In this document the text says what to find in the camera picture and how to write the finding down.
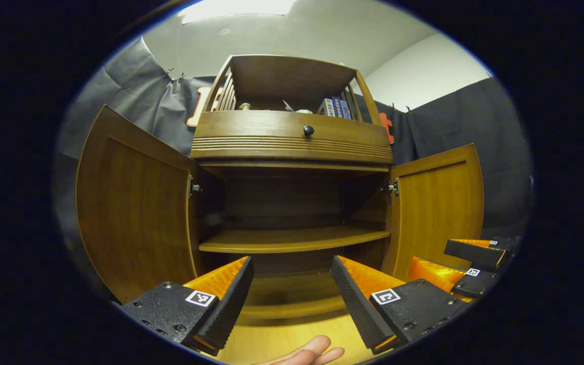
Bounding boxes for wooden shoe cabinet door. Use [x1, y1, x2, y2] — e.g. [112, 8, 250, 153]
[76, 105, 204, 304]
[382, 143, 484, 282]

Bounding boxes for wooden inner cabinet shelf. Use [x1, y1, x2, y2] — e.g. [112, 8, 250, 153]
[199, 227, 391, 254]

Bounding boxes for wooden cabinet drawer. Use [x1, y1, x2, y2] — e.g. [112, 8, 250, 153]
[191, 110, 394, 165]

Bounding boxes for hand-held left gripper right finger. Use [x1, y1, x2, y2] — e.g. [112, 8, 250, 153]
[331, 255, 470, 355]

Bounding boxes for ceiling light panel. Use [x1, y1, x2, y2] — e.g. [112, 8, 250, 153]
[180, 0, 298, 23]

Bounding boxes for wooden double-door shoe cabinet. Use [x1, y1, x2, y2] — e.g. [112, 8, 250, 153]
[76, 54, 484, 320]

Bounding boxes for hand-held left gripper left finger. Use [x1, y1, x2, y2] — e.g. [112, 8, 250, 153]
[120, 256, 254, 355]

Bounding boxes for black backdrop cloth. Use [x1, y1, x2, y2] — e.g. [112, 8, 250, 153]
[51, 36, 533, 295]

